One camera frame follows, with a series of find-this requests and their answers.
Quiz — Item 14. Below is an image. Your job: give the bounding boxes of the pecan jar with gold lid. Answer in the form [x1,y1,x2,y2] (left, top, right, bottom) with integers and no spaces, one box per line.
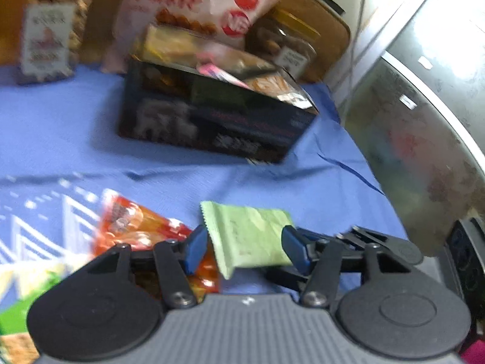
[246,9,321,82]

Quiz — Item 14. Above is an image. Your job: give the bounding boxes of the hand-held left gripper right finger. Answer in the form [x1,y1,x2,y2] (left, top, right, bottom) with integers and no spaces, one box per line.
[282,225,415,308]

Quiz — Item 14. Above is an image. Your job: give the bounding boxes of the white framed glass door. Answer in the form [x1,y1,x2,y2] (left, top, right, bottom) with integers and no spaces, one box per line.
[326,0,485,256]

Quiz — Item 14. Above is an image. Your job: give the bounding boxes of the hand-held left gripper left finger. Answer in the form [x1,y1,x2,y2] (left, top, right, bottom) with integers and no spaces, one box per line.
[68,225,209,309]

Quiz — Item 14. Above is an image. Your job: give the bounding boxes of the blue printed cloth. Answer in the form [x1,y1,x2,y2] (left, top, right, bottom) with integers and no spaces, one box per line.
[0,64,410,364]

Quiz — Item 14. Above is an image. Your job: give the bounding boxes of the pink garment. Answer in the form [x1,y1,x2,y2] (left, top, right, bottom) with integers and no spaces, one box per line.
[458,339,485,364]

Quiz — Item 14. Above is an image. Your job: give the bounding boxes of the cashew jar with gold lid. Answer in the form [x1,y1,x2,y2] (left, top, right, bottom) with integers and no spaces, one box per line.
[15,0,95,86]

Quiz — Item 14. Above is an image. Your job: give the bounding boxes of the dark green snack packet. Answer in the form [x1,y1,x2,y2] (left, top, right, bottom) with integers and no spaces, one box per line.
[0,299,39,364]

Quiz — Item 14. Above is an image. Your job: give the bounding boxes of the red orange snack packet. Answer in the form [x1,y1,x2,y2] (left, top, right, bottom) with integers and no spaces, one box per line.
[93,189,220,300]

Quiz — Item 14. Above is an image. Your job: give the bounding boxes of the dark tin box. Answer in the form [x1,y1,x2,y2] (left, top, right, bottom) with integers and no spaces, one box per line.
[117,55,321,165]

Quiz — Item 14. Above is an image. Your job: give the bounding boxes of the pink snack bag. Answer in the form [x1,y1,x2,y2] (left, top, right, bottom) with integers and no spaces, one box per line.
[100,0,292,74]

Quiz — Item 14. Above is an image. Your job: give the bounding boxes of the brown padded board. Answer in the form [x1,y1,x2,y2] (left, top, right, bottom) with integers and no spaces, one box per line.
[280,0,351,82]

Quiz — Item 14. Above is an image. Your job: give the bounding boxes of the light green snack packet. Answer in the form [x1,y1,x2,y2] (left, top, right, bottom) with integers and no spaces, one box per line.
[199,201,296,279]

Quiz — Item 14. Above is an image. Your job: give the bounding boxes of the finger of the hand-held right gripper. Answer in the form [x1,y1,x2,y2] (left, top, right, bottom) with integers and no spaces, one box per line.
[333,225,423,268]
[263,265,309,292]

